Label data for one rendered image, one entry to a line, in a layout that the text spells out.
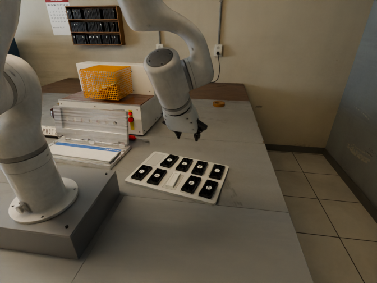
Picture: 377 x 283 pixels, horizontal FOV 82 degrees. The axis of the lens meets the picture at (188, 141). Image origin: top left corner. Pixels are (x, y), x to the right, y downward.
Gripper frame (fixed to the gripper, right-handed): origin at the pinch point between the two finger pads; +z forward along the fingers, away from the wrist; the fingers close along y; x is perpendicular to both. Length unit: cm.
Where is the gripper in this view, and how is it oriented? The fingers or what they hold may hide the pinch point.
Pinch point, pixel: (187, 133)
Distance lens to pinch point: 74.4
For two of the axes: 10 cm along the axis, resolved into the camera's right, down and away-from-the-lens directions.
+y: 9.4, 1.5, -3.1
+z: 1.9, 5.1, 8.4
